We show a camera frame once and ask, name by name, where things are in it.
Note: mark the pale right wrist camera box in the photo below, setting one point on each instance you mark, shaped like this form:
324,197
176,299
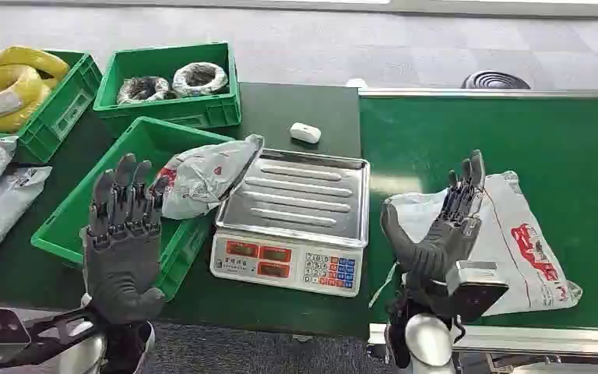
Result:
477,289

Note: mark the black ribbed round object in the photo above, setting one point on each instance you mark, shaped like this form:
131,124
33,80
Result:
495,81

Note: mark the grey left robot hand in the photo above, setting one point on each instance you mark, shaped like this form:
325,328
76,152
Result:
121,268

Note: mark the white shoe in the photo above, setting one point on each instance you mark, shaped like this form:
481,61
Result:
141,351

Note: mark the green conveyor belt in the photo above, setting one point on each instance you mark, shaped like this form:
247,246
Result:
510,206

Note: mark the empty green plastic crate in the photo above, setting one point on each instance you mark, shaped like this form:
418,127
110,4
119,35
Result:
123,206

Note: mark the small white device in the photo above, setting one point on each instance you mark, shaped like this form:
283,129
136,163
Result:
305,132

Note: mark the grey parcel bag red print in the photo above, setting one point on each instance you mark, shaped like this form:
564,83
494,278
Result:
201,178

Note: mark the green crate with yellow coils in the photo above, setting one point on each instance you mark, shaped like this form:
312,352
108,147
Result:
51,108

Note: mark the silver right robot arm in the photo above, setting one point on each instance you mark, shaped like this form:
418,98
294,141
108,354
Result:
425,340

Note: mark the large grey parcel bag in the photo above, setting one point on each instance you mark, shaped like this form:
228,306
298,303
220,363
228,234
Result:
515,242

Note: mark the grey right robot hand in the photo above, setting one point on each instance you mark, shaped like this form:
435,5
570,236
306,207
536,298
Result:
435,242

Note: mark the white electronic weighing scale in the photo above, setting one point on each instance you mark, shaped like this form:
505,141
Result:
294,222

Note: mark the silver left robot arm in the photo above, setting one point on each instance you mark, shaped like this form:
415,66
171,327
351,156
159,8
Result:
67,343

